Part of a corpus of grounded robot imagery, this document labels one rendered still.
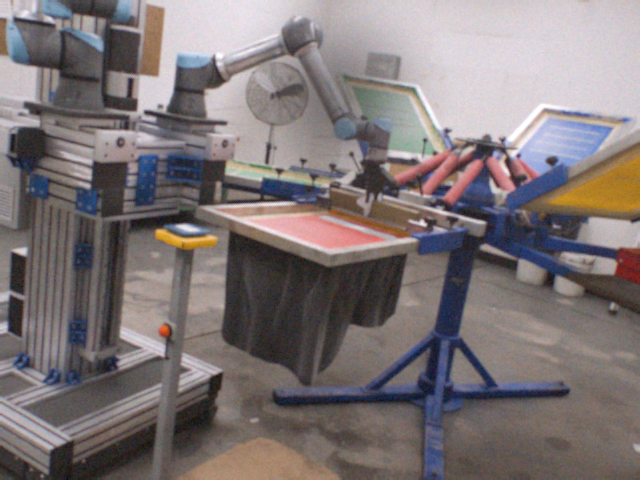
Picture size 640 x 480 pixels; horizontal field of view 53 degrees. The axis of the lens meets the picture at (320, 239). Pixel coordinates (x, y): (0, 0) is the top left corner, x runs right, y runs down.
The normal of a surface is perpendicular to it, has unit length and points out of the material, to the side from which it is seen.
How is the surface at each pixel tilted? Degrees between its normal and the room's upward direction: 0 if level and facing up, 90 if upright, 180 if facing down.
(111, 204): 90
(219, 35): 90
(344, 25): 90
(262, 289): 93
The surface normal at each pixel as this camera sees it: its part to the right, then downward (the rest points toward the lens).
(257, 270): -0.59, 0.13
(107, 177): 0.85, 0.24
